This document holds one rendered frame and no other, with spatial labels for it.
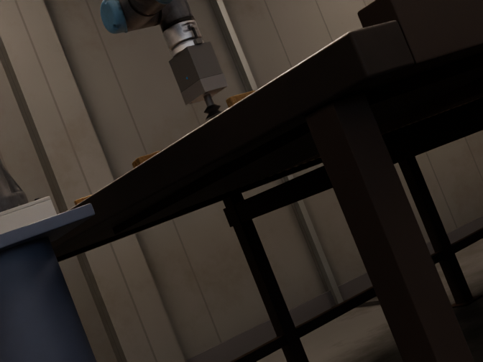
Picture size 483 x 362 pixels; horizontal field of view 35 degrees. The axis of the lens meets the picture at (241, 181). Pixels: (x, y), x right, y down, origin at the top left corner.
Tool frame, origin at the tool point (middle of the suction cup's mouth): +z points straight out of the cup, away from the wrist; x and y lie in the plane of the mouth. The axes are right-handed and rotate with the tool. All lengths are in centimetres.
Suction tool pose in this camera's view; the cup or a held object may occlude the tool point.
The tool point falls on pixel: (215, 115)
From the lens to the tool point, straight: 167.2
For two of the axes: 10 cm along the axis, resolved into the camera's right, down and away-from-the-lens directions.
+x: -7.6, 2.8, -5.9
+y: -5.4, 2.5, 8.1
